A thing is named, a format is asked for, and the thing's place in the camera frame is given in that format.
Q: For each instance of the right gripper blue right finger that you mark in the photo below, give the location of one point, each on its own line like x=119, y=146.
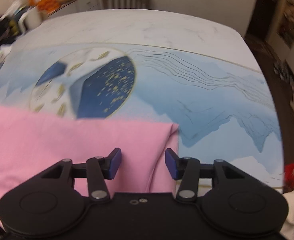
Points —
x=175, y=164

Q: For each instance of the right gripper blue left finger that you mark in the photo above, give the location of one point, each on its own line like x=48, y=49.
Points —
x=112, y=164

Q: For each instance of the pink Mickey t-shirt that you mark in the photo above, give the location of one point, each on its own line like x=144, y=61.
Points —
x=31, y=142

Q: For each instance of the white mug with handle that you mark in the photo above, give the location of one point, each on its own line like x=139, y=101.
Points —
x=30, y=20

